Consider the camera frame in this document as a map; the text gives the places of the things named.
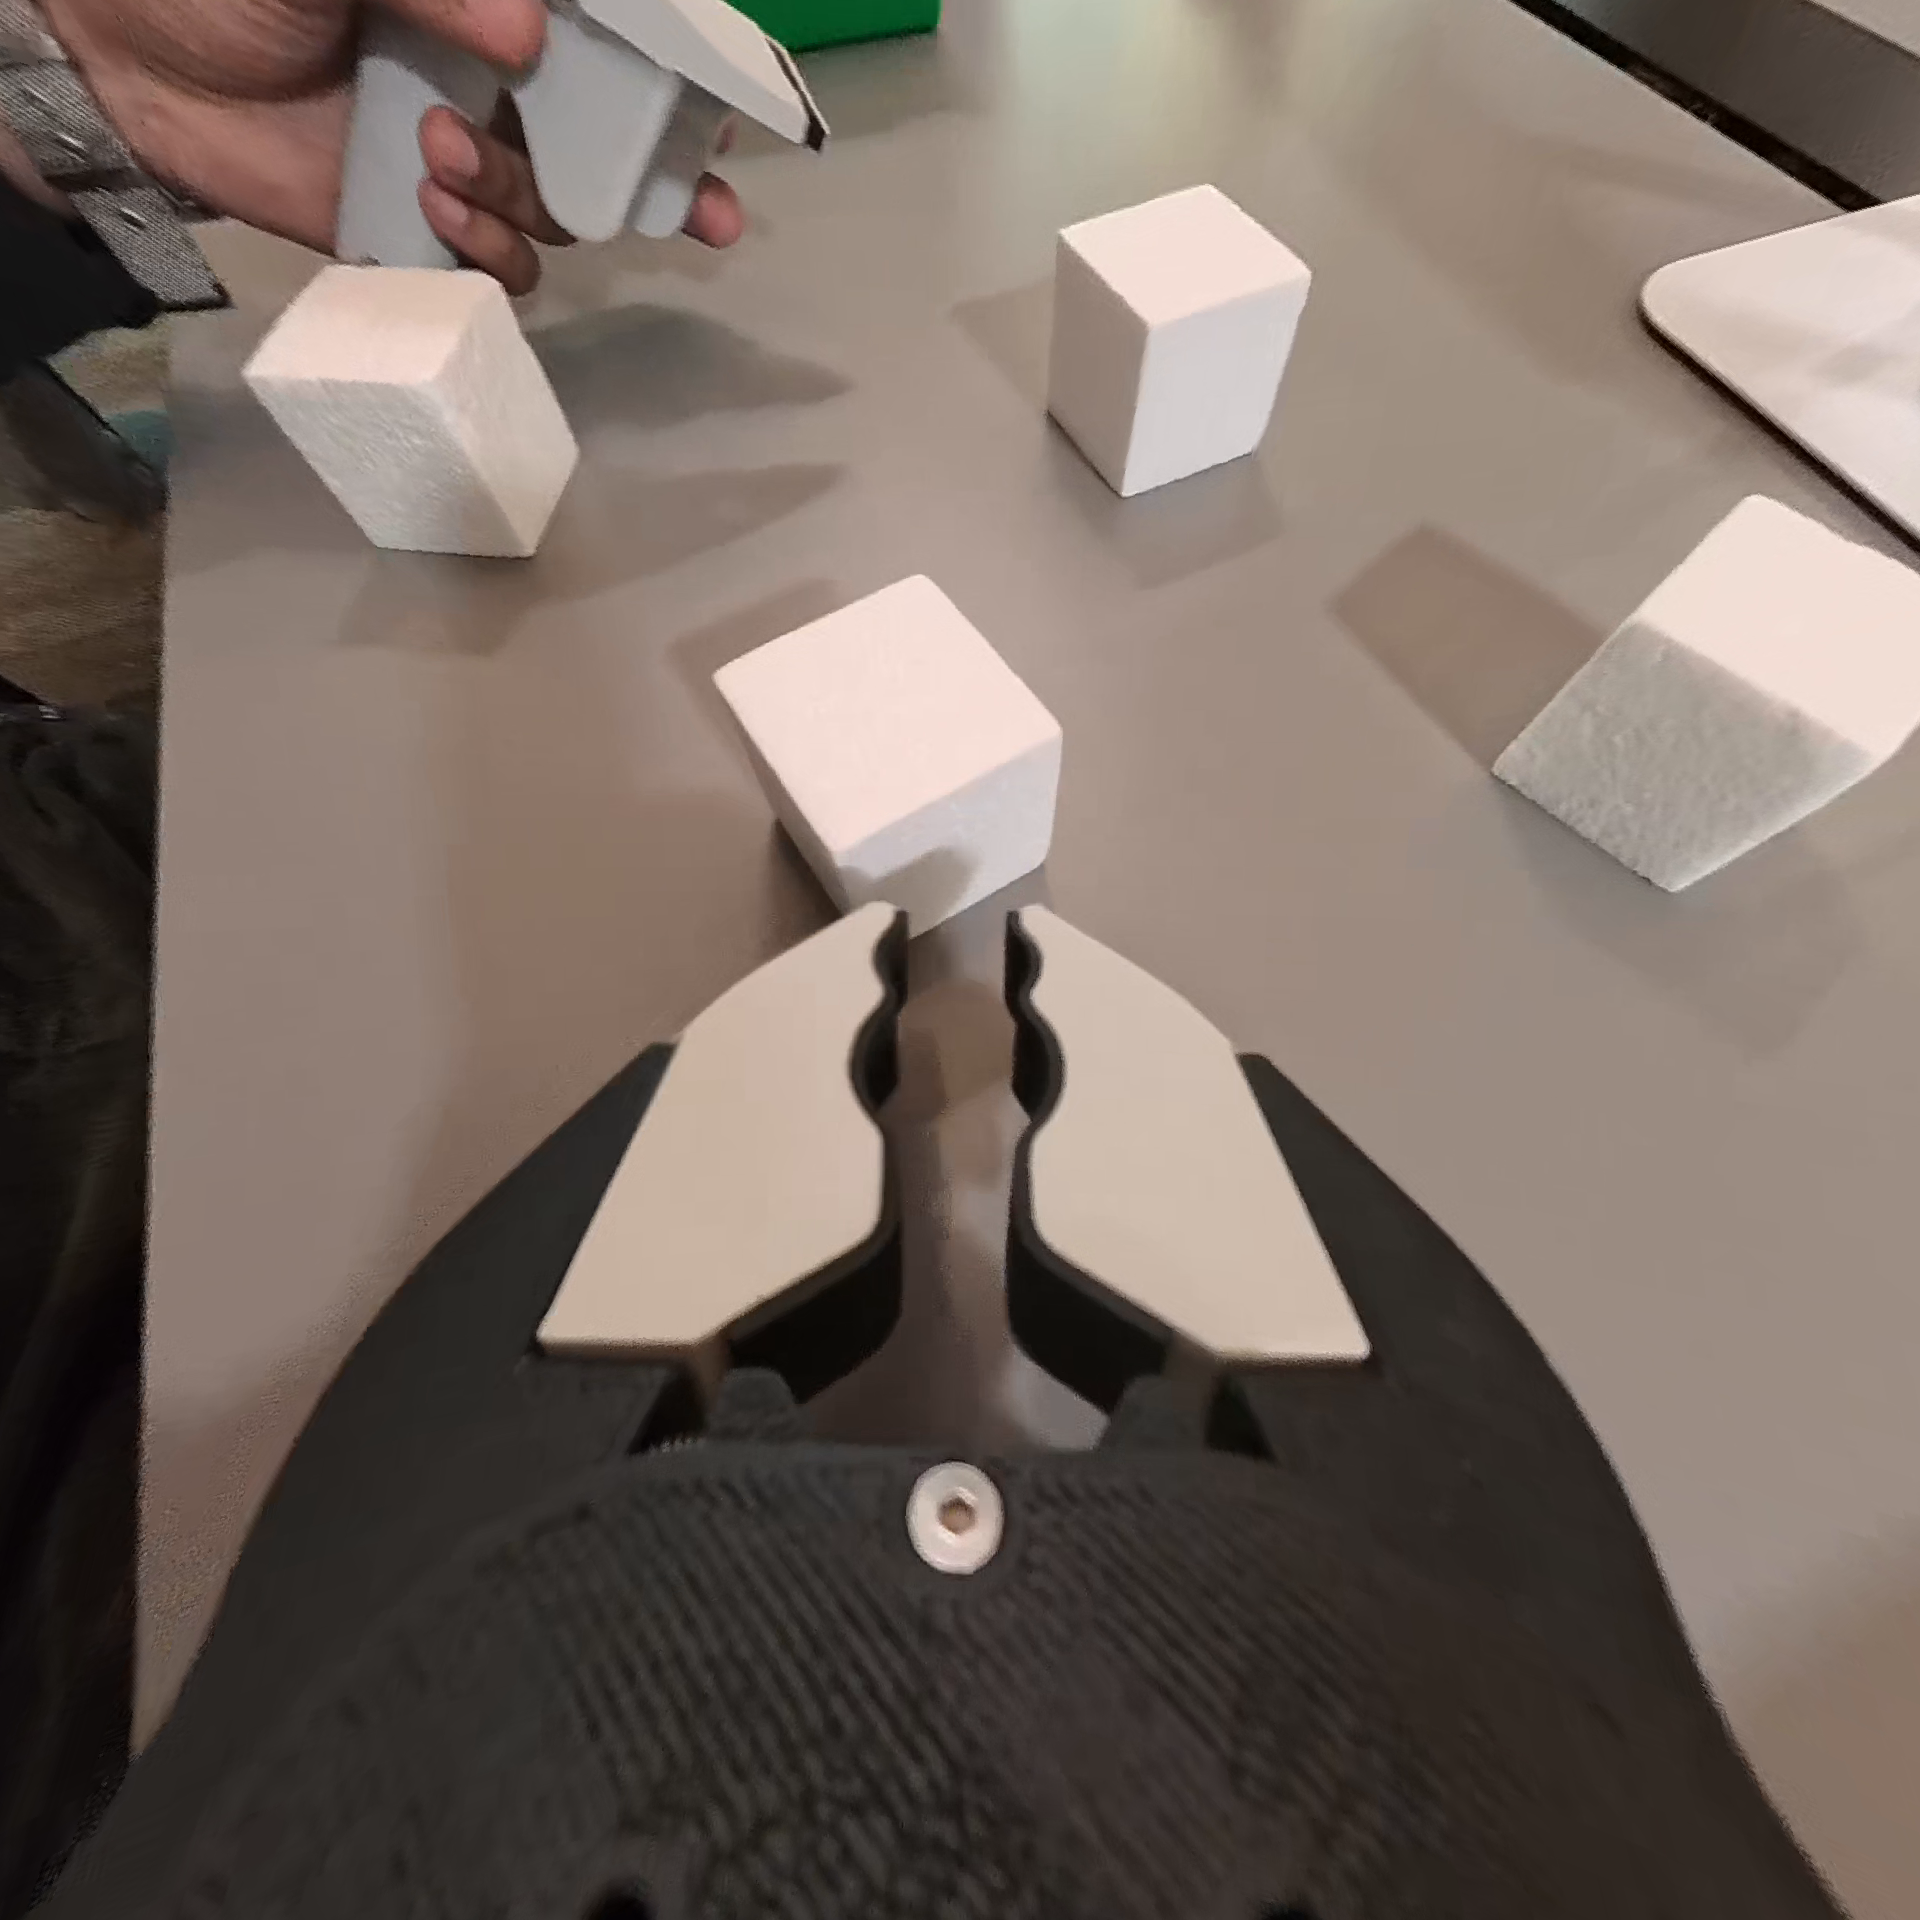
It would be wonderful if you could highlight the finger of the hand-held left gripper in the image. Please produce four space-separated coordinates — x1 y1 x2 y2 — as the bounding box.
576 0 830 152

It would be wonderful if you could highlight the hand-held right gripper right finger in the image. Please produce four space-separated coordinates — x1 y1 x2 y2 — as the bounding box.
1001 903 1372 1451

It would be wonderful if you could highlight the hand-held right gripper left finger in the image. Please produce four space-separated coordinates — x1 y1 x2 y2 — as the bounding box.
534 903 912 1450

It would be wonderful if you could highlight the white foam block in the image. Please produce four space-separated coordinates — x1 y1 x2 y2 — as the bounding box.
240 264 581 559
1491 494 1920 894
712 573 1065 940
1043 182 1314 498

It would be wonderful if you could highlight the person's left hand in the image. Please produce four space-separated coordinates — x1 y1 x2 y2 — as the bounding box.
52 0 748 297

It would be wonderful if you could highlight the green box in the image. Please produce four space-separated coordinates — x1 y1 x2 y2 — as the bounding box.
742 0 942 54

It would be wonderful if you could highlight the person's black clothing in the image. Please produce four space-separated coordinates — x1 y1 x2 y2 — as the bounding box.
0 673 159 1920

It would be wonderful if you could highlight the white flat stand base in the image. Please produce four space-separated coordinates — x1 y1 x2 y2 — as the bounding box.
1637 194 1920 545

